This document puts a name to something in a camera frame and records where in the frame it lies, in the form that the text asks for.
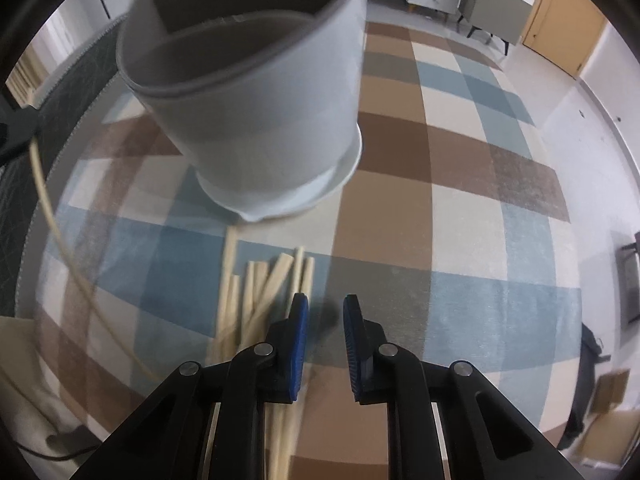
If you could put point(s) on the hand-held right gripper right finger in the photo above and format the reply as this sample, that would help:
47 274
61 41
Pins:
352 350

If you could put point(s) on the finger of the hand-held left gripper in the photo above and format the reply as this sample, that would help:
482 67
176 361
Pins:
15 130

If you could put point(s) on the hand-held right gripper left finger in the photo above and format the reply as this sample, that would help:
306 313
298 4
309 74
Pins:
299 340

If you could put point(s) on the slender bamboo chopstick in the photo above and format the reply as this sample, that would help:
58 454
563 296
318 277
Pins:
34 157

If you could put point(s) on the pile of wooden chopsticks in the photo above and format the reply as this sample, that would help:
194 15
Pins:
250 290

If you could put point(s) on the grey white utensil holder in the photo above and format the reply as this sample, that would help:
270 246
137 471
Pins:
260 100

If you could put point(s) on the dark grey mattress bed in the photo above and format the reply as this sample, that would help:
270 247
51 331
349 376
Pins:
60 95

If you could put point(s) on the checkered tablecloth table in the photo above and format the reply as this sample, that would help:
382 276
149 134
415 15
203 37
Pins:
450 240

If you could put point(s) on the cardboard box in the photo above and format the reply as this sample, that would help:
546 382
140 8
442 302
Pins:
610 390

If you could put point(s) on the grey nightstand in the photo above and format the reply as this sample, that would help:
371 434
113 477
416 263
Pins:
495 10

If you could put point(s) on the light wooden door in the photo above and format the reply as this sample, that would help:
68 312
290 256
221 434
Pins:
560 25

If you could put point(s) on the black frame stand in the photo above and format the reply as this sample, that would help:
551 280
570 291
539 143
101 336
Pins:
631 280

